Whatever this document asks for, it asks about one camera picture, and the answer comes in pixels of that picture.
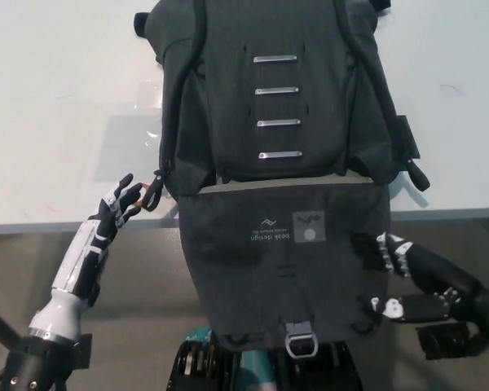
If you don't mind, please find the black table leg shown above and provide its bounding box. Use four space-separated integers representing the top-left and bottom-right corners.
0 300 24 351

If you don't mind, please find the dark grey backpack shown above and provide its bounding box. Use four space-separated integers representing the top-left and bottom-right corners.
133 0 430 360

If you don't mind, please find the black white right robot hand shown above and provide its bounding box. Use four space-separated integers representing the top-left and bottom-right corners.
352 232 489 327

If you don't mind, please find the black teal robot body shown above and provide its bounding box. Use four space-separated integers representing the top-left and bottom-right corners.
169 325 358 391

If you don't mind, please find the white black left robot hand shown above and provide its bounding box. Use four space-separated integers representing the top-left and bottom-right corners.
27 174 144 341

